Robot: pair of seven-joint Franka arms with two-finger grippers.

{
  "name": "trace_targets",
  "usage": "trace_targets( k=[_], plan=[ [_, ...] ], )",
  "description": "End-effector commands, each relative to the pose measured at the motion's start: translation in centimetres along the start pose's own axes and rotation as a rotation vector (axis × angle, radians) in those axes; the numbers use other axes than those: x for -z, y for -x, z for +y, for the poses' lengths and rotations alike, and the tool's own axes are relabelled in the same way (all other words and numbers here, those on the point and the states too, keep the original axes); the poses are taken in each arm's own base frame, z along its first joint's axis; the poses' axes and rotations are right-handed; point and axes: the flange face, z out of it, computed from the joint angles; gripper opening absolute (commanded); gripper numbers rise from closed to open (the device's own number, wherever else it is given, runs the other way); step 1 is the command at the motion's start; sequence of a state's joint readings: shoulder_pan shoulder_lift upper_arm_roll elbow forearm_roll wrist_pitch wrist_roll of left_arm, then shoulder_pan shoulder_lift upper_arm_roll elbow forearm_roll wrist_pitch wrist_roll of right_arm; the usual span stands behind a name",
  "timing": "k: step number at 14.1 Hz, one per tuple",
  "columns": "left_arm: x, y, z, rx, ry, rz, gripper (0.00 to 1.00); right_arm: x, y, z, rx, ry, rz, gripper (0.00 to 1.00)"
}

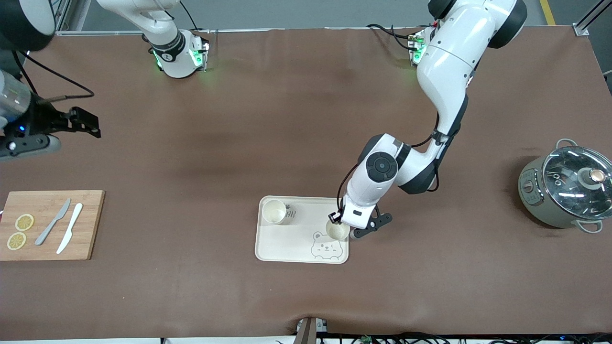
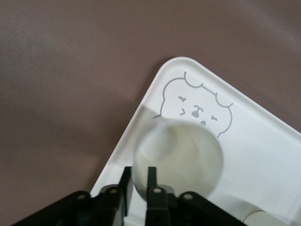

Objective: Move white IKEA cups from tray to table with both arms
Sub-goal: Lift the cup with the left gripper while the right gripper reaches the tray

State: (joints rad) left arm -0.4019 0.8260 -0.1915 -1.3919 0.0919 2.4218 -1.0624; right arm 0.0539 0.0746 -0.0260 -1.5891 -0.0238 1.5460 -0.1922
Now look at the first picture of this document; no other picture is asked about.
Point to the yellow lemon slice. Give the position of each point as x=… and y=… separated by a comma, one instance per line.
x=16, y=241
x=24, y=222

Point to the brown table cover mat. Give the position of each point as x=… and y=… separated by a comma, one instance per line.
x=239, y=119

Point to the grey pot with glass lid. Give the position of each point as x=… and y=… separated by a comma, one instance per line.
x=535, y=200

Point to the grey plastic knife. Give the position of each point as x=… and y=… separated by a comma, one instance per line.
x=50, y=227

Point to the glass pot lid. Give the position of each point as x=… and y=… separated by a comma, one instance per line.
x=564, y=186

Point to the metal table edge bracket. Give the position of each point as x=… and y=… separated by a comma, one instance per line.
x=308, y=332

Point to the cream bear print tray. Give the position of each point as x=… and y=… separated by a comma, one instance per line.
x=296, y=239

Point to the wooden cutting board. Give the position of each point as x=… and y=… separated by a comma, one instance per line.
x=91, y=215

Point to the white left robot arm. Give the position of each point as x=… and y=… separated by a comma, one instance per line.
x=449, y=62

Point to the white IKEA cup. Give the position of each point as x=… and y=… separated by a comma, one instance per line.
x=274, y=211
x=338, y=231

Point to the white plastic knife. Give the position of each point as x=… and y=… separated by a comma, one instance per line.
x=71, y=224

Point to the aluminium frame post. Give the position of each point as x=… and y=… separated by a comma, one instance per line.
x=61, y=16
x=581, y=29

